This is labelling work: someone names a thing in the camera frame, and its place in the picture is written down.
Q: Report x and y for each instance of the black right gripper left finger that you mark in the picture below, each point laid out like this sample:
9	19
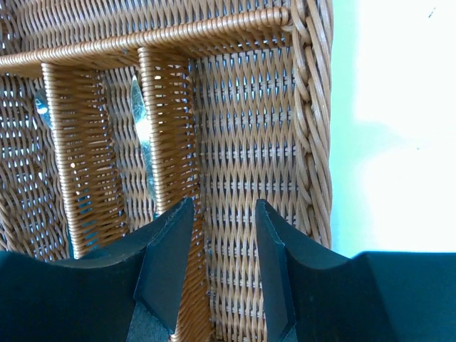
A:
129	290

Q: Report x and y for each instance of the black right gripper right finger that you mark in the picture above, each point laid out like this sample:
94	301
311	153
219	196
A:
314	294

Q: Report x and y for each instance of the gold spoon green handle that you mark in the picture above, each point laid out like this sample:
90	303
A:
42	108

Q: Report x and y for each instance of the gold knife green handle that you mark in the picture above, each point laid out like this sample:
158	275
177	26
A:
143	129

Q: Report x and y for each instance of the brown wicker cutlery tray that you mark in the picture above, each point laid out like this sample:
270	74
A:
238	94

